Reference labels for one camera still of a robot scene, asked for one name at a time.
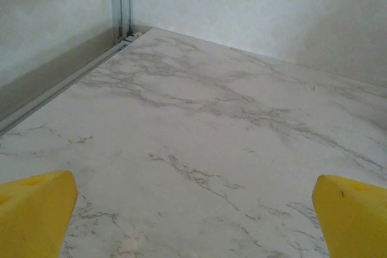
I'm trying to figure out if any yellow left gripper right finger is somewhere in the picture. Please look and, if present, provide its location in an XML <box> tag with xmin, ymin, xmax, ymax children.
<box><xmin>312</xmin><ymin>174</ymin><xmax>387</xmax><ymax>258</ymax></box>

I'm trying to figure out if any aluminium side rail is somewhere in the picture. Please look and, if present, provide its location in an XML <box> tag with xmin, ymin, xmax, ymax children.
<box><xmin>0</xmin><ymin>36</ymin><xmax>143</xmax><ymax>138</ymax></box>

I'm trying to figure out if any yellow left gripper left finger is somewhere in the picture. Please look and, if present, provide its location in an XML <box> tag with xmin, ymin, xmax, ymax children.
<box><xmin>0</xmin><ymin>170</ymin><xmax>78</xmax><ymax>258</ymax></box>

